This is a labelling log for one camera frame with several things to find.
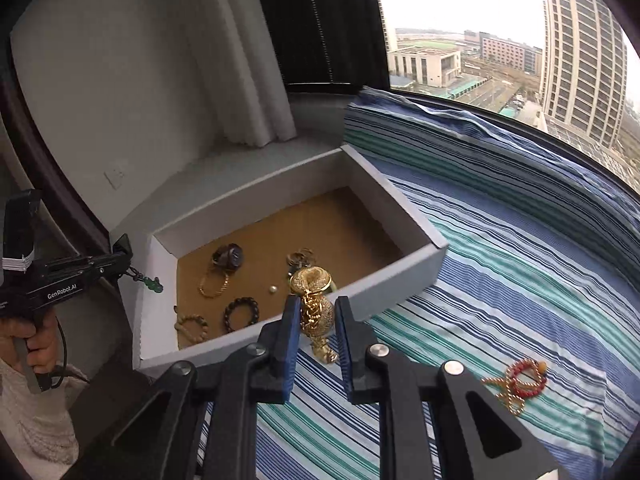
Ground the black cable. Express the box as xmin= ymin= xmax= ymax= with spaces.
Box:
xmin=54 ymin=319 xmax=92 ymax=387

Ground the white curtain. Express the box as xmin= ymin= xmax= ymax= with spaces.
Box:
xmin=199 ymin=0 xmax=299 ymax=149

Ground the white wall socket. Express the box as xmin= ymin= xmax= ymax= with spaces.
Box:
xmin=103 ymin=159 xmax=126 ymax=191

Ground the tall apartment building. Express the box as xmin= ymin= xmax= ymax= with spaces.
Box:
xmin=539 ymin=0 xmax=629 ymax=150

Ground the blue striped blanket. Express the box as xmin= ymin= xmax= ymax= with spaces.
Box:
xmin=200 ymin=85 xmax=640 ymax=480

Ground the green pendant necklace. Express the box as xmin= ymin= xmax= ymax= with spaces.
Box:
xmin=129 ymin=269 xmax=164 ymax=295

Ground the dark window blind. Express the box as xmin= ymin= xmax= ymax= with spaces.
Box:
xmin=248 ymin=0 xmax=391 ymax=96

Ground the person's left hand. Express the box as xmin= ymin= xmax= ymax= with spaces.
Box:
xmin=0 ymin=307 xmax=64 ymax=377

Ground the person's left forearm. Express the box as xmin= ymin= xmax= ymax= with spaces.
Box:
xmin=0 ymin=357 xmax=93 ymax=480

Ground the black bead bracelet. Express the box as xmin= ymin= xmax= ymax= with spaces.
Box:
xmin=223 ymin=296 xmax=260 ymax=334

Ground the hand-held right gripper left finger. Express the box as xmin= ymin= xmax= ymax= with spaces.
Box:
xmin=60 ymin=295 xmax=302 ymax=480

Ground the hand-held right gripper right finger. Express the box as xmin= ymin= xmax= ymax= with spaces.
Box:
xmin=334 ymin=295 xmax=562 ymax=480

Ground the grey cardboard box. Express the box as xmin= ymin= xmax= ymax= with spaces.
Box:
xmin=132 ymin=143 xmax=450 ymax=374

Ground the black watch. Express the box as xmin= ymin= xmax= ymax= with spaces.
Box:
xmin=212 ymin=243 xmax=245 ymax=267

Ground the red bead bracelet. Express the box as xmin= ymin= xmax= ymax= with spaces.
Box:
xmin=505 ymin=358 xmax=549 ymax=402

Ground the gold chain bracelet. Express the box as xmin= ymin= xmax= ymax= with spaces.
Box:
xmin=198 ymin=269 xmax=230 ymax=299

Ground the brown wooden bead bracelet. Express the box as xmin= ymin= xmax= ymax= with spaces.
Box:
xmin=173 ymin=313 xmax=210 ymax=346

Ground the thick gold chain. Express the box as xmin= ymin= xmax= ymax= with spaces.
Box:
xmin=289 ymin=265 xmax=347 ymax=365

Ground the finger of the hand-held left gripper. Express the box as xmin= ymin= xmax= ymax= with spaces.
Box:
xmin=85 ymin=233 xmax=134 ymax=286

